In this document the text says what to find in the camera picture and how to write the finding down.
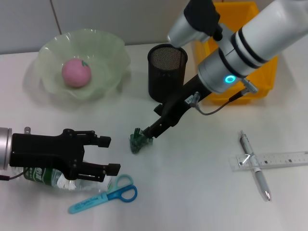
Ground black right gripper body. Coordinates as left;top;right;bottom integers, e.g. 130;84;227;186
149;75;210;138

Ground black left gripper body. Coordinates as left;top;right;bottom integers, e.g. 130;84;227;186
11;128;98;181

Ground green plastic wrapper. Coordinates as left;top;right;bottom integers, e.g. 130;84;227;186
128;127;154;154

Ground clear green-label water bottle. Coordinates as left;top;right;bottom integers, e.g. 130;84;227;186
11;166;114;192

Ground pink toy peach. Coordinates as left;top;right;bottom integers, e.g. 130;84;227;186
61;58;92;89

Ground blue capped scissors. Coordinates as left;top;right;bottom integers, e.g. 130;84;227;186
68;173;138;215

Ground black mesh pen holder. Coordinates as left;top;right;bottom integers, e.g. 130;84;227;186
147;43;188;101

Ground pale green wavy fruit bowl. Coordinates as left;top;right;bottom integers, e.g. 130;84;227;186
36;28;132;101

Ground grey mechanical pen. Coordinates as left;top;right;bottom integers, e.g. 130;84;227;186
239;130;271;202

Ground clear plastic ruler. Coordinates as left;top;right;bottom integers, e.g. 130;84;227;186
228;151;308;172

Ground yellow plastic bin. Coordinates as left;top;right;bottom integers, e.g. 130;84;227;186
193;1;279;106

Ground right arm wrist cable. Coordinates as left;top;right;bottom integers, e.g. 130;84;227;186
185;79;259;116

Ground arm wrist cable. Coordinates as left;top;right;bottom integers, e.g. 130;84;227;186
0;167;30;181
185;79;259;116

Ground left arm wrist cable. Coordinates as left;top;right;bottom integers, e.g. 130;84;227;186
0;167;30;181

